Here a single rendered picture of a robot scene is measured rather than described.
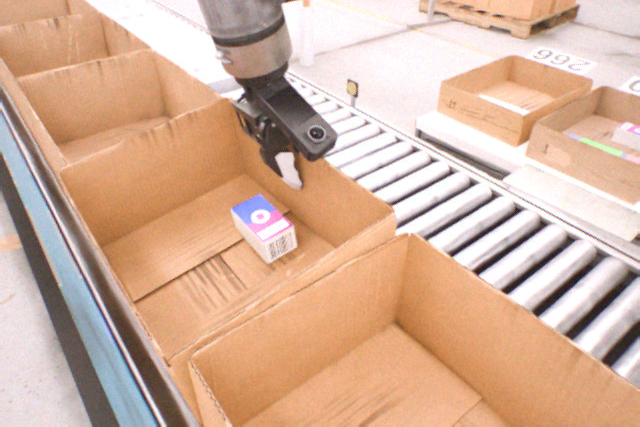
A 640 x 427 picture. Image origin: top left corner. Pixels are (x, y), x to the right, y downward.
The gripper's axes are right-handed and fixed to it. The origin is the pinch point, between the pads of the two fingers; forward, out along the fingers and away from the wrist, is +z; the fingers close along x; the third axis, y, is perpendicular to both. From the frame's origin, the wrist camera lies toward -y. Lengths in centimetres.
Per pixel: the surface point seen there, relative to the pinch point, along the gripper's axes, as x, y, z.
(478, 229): -34, -6, 37
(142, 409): 33.7, -13.1, 1.5
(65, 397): 70, 67, 86
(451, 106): -69, 31, 41
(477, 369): 1.5, -33.1, 8.5
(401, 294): 1.1, -20.5, 6.7
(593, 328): -28, -35, 34
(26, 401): 80, 73, 83
